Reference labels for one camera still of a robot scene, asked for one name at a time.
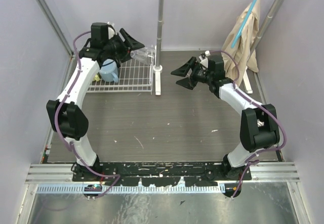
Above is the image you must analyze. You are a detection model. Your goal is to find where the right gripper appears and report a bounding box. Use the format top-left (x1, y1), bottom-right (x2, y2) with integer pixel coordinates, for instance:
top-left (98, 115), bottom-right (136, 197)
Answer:
top-left (171, 57), bottom-right (213, 91)

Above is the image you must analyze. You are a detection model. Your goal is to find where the clear plastic cup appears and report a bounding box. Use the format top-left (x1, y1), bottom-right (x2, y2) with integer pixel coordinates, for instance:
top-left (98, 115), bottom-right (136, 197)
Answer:
top-left (130, 47), bottom-right (155, 66)

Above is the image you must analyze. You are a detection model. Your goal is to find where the blue mug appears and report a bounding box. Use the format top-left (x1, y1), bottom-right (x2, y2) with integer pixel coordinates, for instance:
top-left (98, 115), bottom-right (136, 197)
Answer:
top-left (99, 59), bottom-right (119, 83)

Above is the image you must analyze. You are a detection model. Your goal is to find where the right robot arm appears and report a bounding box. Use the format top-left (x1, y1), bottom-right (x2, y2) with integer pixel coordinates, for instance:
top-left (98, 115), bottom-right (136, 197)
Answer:
top-left (171, 55), bottom-right (280, 180)

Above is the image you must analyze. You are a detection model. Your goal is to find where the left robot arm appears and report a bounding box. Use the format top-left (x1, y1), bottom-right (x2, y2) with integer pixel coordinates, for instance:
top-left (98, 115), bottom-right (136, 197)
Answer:
top-left (46, 22), bottom-right (144, 181)

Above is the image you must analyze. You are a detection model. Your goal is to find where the beige cloth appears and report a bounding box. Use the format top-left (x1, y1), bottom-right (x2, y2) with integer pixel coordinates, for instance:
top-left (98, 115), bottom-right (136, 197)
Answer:
top-left (222, 0), bottom-right (261, 86)

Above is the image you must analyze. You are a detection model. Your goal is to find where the blue clothes hanger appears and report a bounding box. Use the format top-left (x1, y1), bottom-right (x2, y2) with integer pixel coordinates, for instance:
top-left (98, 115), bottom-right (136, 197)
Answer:
top-left (231, 0), bottom-right (257, 48)

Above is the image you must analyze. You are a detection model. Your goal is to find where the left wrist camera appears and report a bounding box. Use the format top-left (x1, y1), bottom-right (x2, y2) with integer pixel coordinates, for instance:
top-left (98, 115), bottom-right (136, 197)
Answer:
top-left (107, 22), bottom-right (117, 39)

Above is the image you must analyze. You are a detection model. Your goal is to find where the metal clothes rack frame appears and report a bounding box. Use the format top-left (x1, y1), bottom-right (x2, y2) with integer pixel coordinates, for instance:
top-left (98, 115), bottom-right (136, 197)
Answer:
top-left (154, 0), bottom-right (284, 96)

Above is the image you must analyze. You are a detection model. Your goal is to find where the white wire dish rack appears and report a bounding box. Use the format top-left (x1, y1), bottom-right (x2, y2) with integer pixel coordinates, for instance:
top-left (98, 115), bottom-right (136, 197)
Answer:
top-left (88, 47), bottom-right (156, 93)

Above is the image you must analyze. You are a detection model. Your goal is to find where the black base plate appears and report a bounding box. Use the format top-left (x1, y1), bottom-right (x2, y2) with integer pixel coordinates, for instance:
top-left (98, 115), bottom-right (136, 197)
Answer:
top-left (71, 162), bottom-right (246, 187)

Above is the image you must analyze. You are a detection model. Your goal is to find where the blue cable duct strip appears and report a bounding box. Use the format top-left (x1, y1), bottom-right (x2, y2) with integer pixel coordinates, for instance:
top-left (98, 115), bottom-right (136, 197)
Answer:
top-left (35, 183), bottom-right (225, 195)

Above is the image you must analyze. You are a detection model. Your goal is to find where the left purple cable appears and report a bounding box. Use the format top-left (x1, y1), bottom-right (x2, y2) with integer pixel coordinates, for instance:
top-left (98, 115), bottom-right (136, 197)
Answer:
top-left (54, 30), bottom-right (121, 199)

